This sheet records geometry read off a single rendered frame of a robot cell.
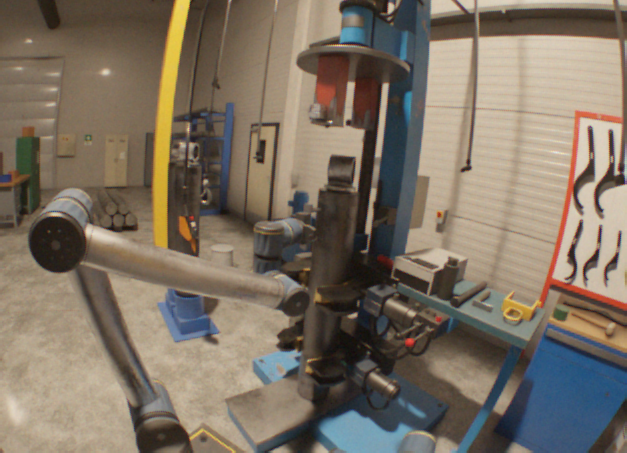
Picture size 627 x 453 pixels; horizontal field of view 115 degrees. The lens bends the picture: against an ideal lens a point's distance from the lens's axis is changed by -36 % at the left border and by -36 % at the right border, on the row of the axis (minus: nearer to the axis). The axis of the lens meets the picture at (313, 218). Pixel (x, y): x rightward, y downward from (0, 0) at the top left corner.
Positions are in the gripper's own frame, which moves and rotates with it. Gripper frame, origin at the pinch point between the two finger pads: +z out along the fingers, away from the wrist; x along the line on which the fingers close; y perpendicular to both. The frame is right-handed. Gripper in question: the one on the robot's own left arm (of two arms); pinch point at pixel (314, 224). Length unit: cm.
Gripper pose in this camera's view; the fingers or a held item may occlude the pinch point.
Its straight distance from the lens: 141.0
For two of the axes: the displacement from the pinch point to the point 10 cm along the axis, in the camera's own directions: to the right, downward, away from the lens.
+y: -8.6, -1.9, 4.7
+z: 5.0, -1.3, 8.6
